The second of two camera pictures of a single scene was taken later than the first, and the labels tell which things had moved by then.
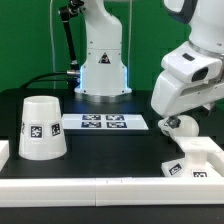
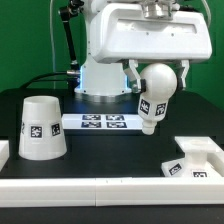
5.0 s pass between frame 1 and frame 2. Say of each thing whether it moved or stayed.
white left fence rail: stayed
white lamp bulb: moved
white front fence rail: stayed
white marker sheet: stayed
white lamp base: stayed
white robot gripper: moved
